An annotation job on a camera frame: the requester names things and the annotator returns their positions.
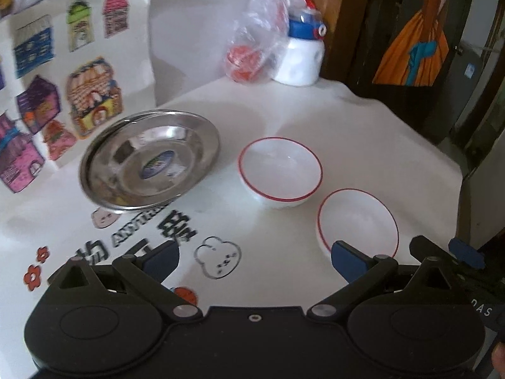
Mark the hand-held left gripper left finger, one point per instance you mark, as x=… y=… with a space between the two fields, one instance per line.
x=163 y=258

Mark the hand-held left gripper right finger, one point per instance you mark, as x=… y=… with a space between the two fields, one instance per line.
x=347 y=260

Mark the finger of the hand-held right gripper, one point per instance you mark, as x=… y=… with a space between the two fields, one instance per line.
x=469 y=253
x=428 y=246

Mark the white red-rimmed bowl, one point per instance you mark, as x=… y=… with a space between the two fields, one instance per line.
x=355 y=217
x=280 y=166

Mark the white printed tablecloth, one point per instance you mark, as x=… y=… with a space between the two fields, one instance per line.
x=276 y=244

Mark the grey panel with blue sticker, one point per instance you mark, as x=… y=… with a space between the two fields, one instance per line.
x=481 y=98

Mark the white bottle blue lid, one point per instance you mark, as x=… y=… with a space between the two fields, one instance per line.
x=300 y=63

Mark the orange dress figure painting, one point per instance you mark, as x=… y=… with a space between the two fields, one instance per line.
x=414 y=39

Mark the clear plastic bag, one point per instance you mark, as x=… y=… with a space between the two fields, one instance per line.
x=256 y=15

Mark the colourful houses drawing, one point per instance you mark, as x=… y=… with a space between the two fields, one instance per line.
x=59 y=8

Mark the brown wooden door frame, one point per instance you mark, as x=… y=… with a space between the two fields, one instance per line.
x=339 y=19

